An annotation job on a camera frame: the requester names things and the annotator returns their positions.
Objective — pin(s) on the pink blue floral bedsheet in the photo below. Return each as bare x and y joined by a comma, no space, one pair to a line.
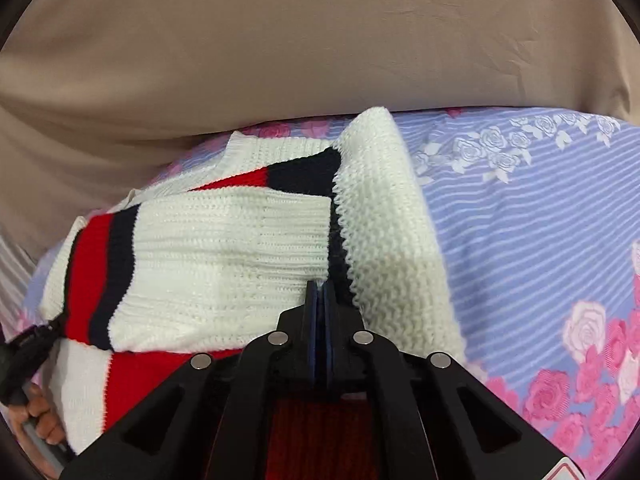
525,220

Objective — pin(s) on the person's left hand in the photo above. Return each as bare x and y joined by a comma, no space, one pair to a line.
44,412

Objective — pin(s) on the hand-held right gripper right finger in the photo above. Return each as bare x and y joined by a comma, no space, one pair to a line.
329,332

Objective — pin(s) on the white red navy knit sweater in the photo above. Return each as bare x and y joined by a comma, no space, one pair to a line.
225,240

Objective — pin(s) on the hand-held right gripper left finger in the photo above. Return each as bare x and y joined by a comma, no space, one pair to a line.
311,332

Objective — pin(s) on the beige cloth backdrop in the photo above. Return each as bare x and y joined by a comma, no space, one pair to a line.
300,35

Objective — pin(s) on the grey striped curtain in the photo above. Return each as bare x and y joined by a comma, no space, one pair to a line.
12,280

